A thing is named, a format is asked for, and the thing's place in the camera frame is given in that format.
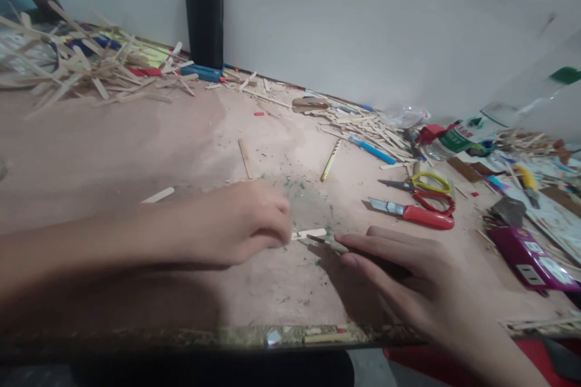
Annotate person's right hand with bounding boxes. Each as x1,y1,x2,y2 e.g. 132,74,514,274
337,225,490,353

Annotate person's left hand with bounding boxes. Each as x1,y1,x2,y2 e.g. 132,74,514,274
176,180,295,271

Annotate person's right middle finger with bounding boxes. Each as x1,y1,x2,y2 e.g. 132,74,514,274
366,225,439,252

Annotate person's right thumb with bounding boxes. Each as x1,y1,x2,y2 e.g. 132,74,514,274
340,252,405,299

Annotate person's left fingers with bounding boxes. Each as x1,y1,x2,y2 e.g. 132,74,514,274
247,183,295,252

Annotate person's right index finger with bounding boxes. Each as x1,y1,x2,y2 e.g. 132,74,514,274
337,232,412,261

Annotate short wooden craft stick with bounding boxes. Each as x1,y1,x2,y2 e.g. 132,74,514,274
292,227,328,241

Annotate small craft knife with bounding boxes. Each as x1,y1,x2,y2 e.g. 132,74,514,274
306,233,351,255

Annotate red utility knife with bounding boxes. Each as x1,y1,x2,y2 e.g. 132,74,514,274
367,197,455,230

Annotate yellow pencil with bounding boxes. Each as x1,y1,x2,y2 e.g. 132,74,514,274
320,137,342,183

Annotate blue pen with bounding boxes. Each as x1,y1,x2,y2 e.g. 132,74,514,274
348,134,398,165

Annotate red plastic object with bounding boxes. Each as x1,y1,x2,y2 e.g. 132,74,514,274
416,123,449,146

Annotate grey flat object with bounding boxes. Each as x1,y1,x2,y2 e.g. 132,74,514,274
489,196,528,228

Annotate heap of thin wooden sticks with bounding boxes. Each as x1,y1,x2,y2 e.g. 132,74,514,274
290,89,421,166

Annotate clear plastic bag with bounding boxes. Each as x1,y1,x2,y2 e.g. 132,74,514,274
384,105,433,130

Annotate clear bottle with green cap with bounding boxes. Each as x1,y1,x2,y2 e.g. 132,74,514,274
425,67,581,162

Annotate magenta power strip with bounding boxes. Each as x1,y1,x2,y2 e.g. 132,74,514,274
487,225,581,293

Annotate red stool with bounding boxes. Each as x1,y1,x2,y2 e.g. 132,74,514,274
382,337,581,387

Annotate scattered sticks and paper scraps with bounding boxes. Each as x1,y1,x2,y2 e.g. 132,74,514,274
447,127,581,252

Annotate black phone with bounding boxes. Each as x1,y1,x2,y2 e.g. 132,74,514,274
183,0,225,72

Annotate large pile of wooden sticks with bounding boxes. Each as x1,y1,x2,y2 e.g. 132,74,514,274
0,0,197,121

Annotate red-handled scissors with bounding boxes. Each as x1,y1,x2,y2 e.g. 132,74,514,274
412,190,456,216

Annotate yellow-handled scissors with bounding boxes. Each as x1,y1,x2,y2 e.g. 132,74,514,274
377,171,453,195

